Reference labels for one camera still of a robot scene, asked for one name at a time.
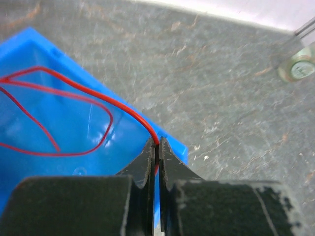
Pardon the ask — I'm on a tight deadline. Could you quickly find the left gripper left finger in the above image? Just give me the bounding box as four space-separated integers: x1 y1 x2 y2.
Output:
0 139 155 236

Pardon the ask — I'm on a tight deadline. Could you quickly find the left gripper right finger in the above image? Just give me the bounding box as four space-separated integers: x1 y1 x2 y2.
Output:
158 138 310 236

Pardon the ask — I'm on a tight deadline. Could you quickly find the red cable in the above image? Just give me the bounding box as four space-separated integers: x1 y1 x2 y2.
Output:
0 66 160 177

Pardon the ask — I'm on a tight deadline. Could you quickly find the blue three-compartment bin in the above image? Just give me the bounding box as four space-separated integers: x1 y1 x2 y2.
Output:
0 27 189 214

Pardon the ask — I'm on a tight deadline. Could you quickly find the clear glass bottle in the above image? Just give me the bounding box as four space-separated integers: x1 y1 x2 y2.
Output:
278 45 315 82

